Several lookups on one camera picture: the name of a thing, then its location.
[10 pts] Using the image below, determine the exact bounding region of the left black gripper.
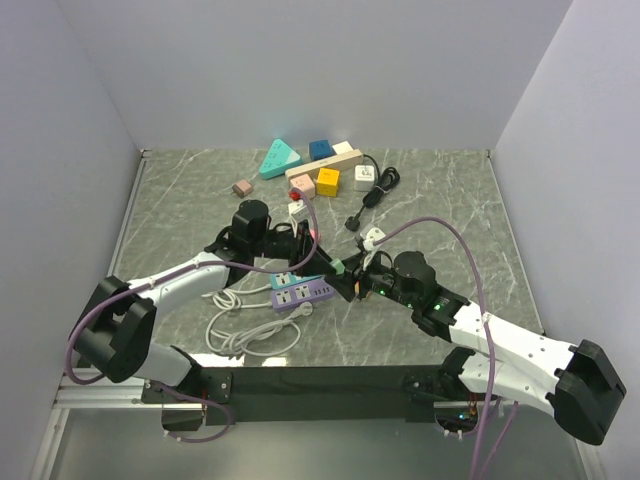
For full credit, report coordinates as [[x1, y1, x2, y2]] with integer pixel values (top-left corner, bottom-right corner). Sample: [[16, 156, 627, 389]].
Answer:
[[251, 220, 336, 278]]

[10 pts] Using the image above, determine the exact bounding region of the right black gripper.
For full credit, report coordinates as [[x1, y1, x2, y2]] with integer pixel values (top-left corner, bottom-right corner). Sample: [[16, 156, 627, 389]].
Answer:
[[325, 248, 418, 309]]

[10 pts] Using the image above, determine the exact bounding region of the green small charger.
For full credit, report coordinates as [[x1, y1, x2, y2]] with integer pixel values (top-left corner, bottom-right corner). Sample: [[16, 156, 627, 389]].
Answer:
[[331, 259, 345, 276]]

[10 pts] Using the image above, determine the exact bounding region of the teal power strip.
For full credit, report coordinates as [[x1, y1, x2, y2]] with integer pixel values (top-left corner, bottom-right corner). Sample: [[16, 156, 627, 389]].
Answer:
[[269, 272, 315, 290]]

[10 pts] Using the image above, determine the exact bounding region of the purple power strip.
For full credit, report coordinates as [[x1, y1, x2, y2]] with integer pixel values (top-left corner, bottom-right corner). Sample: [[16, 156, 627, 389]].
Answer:
[[270, 278, 336, 312]]

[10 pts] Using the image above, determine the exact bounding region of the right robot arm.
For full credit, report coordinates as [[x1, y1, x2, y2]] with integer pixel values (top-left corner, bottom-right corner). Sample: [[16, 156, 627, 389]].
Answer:
[[326, 251, 626, 445]]

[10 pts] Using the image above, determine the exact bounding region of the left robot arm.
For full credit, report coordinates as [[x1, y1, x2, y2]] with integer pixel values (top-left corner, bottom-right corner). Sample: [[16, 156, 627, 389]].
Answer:
[[65, 200, 336, 402]]

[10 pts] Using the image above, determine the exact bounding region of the pink cube socket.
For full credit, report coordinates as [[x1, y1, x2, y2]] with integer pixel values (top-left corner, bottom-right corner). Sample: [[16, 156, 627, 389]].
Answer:
[[290, 174, 316, 199]]

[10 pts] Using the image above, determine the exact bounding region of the yellow cube socket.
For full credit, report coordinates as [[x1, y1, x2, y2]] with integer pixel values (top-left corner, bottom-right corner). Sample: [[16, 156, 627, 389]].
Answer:
[[316, 168, 340, 197]]

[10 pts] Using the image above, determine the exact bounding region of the white cube adapter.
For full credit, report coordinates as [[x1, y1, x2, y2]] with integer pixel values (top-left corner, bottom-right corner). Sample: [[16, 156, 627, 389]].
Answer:
[[353, 164, 377, 192]]

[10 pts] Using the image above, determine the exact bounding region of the beige long power strip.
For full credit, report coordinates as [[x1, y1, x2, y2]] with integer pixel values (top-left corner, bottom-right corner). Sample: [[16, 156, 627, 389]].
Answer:
[[285, 149, 364, 181]]

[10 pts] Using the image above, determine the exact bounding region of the brown small charger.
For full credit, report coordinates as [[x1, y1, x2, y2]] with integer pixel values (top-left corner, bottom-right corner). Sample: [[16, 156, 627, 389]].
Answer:
[[232, 180, 253, 198]]

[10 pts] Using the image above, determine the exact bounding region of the teal triangular power socket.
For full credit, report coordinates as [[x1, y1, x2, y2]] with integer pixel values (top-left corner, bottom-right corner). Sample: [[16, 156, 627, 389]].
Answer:
[[259, 139, 303, 180]]

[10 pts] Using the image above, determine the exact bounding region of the dark blue cube socket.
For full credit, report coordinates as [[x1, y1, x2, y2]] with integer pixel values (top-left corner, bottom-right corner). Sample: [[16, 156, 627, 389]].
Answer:
[[308, 140, 334, 161]]

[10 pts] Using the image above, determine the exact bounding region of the white cube socket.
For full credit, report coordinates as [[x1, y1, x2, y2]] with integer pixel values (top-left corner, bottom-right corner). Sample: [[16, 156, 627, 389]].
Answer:
[[331, 141, 354, 155]]

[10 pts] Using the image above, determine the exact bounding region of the black base bar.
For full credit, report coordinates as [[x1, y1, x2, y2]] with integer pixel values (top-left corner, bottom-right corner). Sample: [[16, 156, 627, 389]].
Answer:
[[142, 364, 506, 434]]

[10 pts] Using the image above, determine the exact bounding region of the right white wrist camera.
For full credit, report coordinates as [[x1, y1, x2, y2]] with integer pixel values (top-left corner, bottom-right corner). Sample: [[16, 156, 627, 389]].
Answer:
[[355, 224, 386, 253]]

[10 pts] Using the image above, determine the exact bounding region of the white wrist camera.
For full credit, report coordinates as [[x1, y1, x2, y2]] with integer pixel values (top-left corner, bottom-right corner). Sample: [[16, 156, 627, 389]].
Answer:
[[355, 224, 386, 253], [287, 190, 310, 222]]

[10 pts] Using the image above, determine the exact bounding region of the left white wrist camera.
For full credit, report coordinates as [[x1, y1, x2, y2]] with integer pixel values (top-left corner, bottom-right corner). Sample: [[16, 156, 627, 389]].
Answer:
[[287, 190, 310, 222]]

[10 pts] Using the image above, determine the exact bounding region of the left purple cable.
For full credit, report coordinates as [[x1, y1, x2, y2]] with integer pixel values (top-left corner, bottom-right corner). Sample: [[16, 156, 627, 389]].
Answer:
[[66, 192, 321, 444]]

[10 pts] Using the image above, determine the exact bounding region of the white cord of purple strip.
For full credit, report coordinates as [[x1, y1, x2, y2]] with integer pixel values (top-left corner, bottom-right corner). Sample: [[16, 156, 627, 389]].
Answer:
[[206, 302, 316, 357]]

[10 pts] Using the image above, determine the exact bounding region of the white cord of teal strip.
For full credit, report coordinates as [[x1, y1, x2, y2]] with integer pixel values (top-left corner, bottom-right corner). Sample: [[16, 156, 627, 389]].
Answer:
[[199, 282, 274, 311]]

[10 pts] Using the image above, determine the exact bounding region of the black power cord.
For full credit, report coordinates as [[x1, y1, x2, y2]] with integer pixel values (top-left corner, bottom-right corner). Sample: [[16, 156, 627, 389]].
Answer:
[[344, 153, 402, 232]]

